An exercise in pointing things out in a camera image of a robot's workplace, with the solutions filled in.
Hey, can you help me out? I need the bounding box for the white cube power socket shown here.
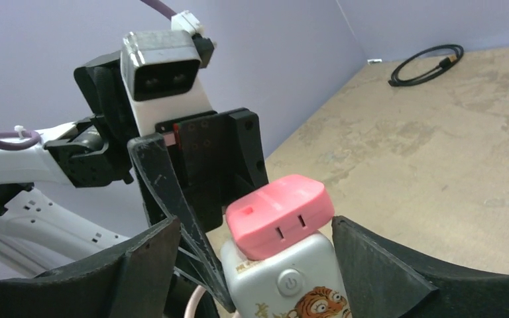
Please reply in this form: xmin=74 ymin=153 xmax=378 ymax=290
xmin=221 ymin=232 xmax=351 ymax=318

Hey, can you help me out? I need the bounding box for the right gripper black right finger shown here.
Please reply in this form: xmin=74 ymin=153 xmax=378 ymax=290
xmin=331 ymin=216 xmax=509 ymax=318

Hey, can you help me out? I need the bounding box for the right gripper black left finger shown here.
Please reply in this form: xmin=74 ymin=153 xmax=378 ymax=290
xmin=0 ymin=217 xmax=180 ymax=318

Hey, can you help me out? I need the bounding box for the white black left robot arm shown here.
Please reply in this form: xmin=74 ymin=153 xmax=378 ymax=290
xmin=0 ymin=52 xmax=268 ymax=317

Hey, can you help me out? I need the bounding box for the pink plug adapter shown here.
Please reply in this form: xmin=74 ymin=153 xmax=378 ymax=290
xmin=225 ymin=174 xmax=335 ymax=260

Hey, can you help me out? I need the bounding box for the small black coiled cable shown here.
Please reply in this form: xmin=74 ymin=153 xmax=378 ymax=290
xmin=388 ymin=44 xmax=465 ymax=87

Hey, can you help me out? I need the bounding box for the pink round socket with cord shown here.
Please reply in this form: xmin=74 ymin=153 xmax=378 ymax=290
xmin=184 ymin=285 xmax=206 ymax=318

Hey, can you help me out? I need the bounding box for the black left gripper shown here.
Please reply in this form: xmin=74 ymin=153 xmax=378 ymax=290
xmin=74 ymin=52 xmax=268 ymax=312

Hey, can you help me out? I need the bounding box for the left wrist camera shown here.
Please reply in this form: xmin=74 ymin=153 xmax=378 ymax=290
xmin=120 ymin=11 xmax=215 ymax=136

